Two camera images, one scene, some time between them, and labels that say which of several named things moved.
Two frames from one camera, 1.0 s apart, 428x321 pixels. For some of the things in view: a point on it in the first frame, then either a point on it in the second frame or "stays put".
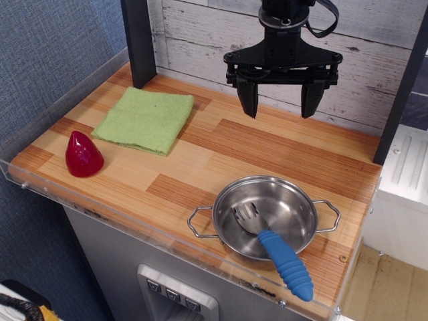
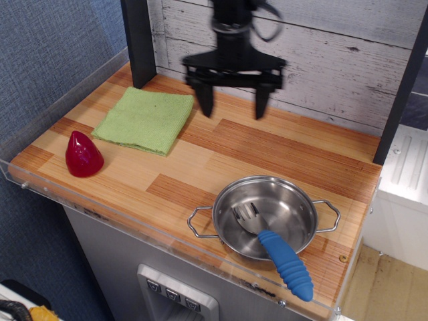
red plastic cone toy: [83, 158] stays put
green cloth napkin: [150, 120] stays put
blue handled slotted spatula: [289, 268] stays put
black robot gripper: [283, 56] -> [235, 63]
